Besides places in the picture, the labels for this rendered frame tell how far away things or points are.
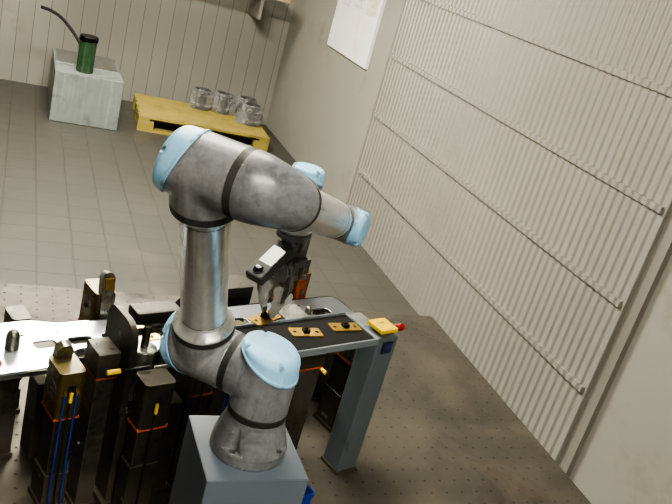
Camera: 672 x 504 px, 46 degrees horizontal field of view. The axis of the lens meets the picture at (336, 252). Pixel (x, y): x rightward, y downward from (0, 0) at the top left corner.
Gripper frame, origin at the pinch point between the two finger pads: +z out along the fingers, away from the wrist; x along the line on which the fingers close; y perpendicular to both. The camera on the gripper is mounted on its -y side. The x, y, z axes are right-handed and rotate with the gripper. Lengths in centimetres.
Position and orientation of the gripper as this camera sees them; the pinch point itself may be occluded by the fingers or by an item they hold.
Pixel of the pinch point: (266, 311)
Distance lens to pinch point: 181.3
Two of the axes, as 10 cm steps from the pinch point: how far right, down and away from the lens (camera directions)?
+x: -7.8, -4.1, 4.8
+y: 5.8, -1.6, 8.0
